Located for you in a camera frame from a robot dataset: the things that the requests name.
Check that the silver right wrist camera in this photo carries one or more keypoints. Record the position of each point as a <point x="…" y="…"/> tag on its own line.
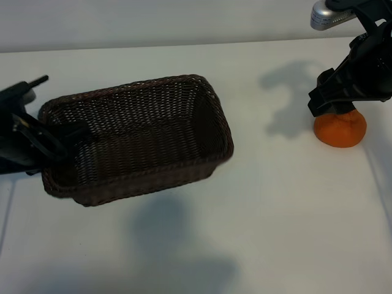
<point x="321" y="15"/>

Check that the orange fruit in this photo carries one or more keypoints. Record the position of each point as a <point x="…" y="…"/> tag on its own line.
<point x="340" y="134"/>

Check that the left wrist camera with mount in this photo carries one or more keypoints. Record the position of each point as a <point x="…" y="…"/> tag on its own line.
<point x="16" y="92"/>

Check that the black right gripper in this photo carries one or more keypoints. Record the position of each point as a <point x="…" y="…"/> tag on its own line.
<point x="367" y="73"/>

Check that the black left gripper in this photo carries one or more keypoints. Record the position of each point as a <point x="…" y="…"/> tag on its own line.
<point x="21" y="141"/>

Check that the dark brown woven wicker basket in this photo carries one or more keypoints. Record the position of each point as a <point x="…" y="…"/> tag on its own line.
<point x="153" y="122"/>

